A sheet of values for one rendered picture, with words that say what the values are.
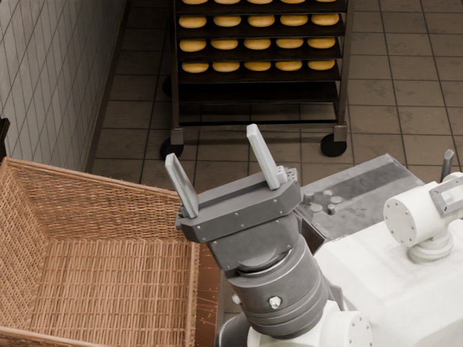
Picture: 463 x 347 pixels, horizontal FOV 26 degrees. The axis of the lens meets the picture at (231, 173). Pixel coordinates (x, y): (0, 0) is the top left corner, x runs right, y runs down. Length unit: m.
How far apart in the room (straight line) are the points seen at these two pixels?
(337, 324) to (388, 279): 0.30
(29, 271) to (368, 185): 1.21
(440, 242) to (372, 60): 3.18
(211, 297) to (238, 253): 1.48
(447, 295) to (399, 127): 2.75
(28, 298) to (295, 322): 1.51
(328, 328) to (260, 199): 0.17
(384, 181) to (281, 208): 0.55
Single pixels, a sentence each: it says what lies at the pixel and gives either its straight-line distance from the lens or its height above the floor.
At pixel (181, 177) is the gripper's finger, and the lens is 0.95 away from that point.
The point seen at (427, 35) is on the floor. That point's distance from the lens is 4.70.
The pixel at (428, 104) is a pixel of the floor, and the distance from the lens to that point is 4.22.
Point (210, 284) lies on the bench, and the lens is 2.48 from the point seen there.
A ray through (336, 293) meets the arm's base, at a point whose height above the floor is 1.40.
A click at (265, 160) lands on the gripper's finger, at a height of 1.75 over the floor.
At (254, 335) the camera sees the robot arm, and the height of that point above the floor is 1.52.
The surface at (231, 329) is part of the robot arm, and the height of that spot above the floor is 1.35.
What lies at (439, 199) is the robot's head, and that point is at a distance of 1.27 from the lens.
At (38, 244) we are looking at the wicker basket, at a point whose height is 0.63.
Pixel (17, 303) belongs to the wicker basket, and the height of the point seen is 0.65.
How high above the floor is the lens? 2.31
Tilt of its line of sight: 38 degrees down
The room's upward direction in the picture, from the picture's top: straight up
